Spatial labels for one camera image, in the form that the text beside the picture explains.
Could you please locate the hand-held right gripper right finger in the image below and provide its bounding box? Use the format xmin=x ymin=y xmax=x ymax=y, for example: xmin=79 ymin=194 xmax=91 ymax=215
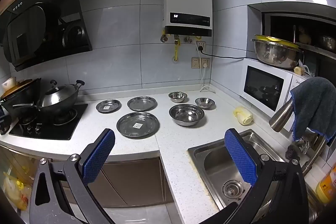
xmin=218 ymin=128 xmax=309 ymax=224

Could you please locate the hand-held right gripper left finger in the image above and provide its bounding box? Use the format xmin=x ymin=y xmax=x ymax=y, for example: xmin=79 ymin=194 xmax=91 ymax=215
xmin=29 ymin=128 xmax=116 ymax=224

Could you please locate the large steel plate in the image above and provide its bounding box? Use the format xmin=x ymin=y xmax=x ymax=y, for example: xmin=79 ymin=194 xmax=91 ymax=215
xmin=117 ymin=112 xmax=160 ymax=138

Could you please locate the small steel plate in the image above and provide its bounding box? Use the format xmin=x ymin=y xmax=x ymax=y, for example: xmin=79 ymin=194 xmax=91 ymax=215
xmin=96 ymin=99 xmax=122 ymax=113

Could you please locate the small steel bowl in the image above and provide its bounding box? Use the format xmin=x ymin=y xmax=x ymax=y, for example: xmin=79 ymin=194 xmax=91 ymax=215
xmin=195 ymin=97 xmax=214 ymax=109
xmin=168 ymin=91 xmax=188 ymax=103

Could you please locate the medium steel plate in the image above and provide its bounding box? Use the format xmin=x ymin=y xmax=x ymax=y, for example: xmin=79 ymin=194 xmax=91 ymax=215
xmin=127 ymin=96 xmax=157 ymax=112

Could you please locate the large steel bowl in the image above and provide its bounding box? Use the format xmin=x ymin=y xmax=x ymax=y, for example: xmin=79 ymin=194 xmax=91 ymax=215
xmin=169 ymin=104 xmax=205 ymax=127

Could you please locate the stainless steel sink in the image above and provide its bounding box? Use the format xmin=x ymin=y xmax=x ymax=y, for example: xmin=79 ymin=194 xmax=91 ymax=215
xmin=187 ymin=129 xmax=324 ymax=224

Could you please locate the sink drain strainer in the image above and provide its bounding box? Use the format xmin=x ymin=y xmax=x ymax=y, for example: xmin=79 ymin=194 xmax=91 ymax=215
xmin=222 ymin=180 xmax=243 ymax=198

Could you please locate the brown lower cabinet door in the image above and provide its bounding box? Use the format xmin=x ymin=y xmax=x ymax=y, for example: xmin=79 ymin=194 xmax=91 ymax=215
xmin=63 ymin=157 xmax=174 ymax=208

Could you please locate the napa cabbage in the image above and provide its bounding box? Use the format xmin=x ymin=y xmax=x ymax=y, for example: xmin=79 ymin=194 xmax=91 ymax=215
xmin=233 ymin=106 xmax=254 ymax=126

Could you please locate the dark scouring pad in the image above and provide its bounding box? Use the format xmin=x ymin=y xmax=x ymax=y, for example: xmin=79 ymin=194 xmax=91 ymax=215
xmin=286 ymin=144 xmax=300 ymax=162

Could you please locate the steel faucet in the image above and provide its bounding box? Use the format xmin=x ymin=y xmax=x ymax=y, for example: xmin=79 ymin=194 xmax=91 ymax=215
xmin=269 ymin=98 xmax=326 ymax=178

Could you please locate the black wok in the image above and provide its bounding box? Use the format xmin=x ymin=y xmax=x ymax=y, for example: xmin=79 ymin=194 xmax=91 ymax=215
xmin=37 ymin=80 xmax=85 ymax=112

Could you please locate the steel wok lid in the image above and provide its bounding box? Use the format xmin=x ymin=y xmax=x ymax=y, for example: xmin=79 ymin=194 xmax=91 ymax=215
xmin=41 ymin=80 xmax=79 ymax=108

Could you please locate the white microwave oven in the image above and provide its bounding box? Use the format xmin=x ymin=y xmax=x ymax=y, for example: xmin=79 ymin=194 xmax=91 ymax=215
xmin=241 ymin=57 xmax=314 ymax=132

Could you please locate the yellow plastic bag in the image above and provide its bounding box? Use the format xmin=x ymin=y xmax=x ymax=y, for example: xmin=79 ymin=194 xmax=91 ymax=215
xmin=3 ymin=172 xmax=33 ymax=211

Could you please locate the orange dish soap bottle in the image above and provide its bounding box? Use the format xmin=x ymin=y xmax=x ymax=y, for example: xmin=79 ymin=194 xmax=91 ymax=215
xmin=315 ymin=164 xmax=336 ymax=205

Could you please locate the grey towel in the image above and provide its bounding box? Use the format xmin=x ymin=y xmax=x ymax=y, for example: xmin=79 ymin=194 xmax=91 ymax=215
xmin=290 ymin=76 xmax=336 ymax=143

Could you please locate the black pot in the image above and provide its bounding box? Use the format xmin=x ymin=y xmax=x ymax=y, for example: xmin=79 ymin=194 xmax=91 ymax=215
xmin=1 ymin=78 xmax=42 ymax=119

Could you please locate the large steel basin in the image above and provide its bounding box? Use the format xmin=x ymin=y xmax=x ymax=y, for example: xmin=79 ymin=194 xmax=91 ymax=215
xmin=251 ymin=39 xmax=304 ymax=70

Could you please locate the wooden cutting board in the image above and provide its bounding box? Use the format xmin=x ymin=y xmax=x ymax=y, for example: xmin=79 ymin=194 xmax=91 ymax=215
xmin=0 ymin=79 xmax=33 ymax=100

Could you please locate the yellow lid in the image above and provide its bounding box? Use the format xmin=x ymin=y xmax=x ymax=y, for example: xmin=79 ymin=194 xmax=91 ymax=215
xmin=253 ymin=34 xmax=300 ymax=47

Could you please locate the black range hood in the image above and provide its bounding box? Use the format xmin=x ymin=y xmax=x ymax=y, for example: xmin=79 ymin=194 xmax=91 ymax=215
xmin=0 ymin=0 xmax=93 ymax=72

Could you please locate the steel bowl on window ledge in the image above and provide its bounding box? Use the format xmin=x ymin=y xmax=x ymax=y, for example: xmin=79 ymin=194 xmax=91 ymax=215
xmin=322 ymin=35 xmax=336 ymax=51

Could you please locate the white power cable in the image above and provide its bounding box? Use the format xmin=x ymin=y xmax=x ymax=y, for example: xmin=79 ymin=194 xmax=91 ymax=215
xmin=199 ymin=61 xmax=217 ymax=93

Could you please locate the black power cable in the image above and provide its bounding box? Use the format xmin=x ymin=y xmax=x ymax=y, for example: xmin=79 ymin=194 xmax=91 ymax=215
xmin=197 ymin=43 xmax=248 ymax=60

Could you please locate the beige double wall socket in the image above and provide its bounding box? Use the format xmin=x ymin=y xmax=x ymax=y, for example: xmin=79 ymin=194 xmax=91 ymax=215
xmin=191 ymin=57 xmax=210 ymax=69

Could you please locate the yellow gas hose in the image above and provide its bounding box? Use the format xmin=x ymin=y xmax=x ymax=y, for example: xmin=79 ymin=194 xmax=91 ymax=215
xmin=172 ymin=39 xmax=180 ymax=62

